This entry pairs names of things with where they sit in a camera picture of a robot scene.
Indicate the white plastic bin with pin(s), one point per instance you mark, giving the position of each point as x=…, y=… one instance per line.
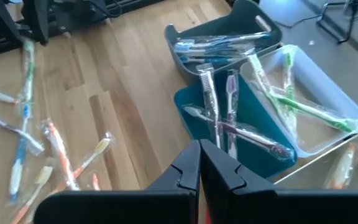
x=322, y=84

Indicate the black floor fan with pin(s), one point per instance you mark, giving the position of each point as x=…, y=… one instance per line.
x=350, y=12

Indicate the light grey plastic bin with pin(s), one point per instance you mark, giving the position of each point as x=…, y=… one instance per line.
x=306, y=179

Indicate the purple toothbrush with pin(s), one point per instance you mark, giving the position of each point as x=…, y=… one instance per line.
x=14, y=130
x=247, y=133
x=210, y=93
x=232, y=90

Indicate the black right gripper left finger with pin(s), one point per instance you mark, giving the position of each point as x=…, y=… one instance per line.
x=185, y=174

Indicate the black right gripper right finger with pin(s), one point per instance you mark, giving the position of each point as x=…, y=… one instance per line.
x=225, y=186

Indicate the teal plastic bin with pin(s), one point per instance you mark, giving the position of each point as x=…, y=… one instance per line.
x=250, y=109

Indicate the green toothbrush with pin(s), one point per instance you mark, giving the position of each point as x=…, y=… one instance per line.
x=315, y=113
x=288, y=74
x=28, y=71
x=269, y=93

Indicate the blue toothbrush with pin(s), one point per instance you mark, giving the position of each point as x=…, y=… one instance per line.
x=228, y=38
x=216, y=59
x=204, y=49
x=19, y=161

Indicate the dark grey plastic bin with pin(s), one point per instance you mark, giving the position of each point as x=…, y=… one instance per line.
x=228, y=21

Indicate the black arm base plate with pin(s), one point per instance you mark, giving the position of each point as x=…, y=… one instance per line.
x=82, y=12

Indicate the red plastic bin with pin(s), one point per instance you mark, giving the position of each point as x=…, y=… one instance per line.
x=206, y=217

